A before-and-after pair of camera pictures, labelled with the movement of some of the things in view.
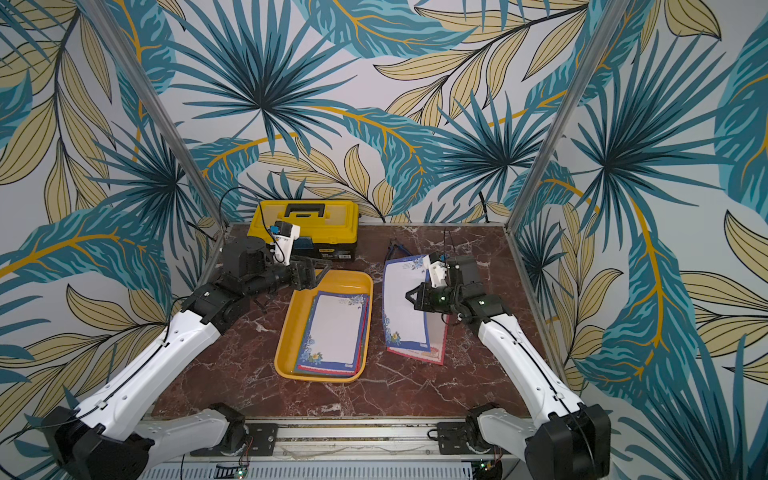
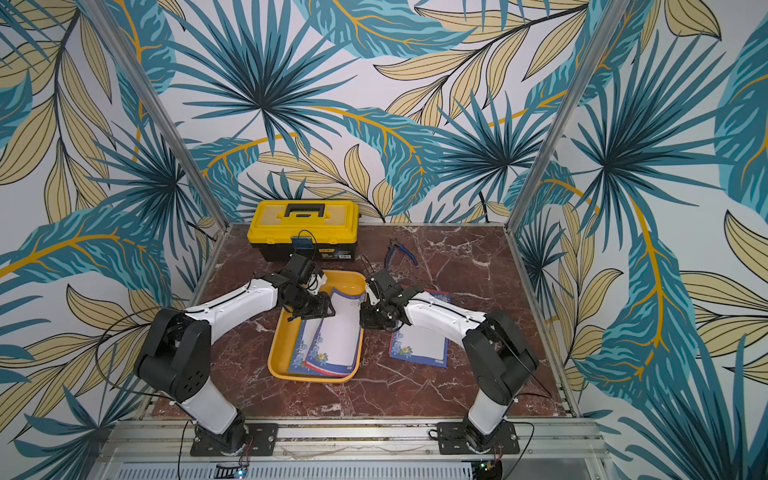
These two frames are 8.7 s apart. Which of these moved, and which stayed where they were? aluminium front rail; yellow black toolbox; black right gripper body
Moved: black right gripper body
Stayed: yellow black toolbox; aluminium front rail
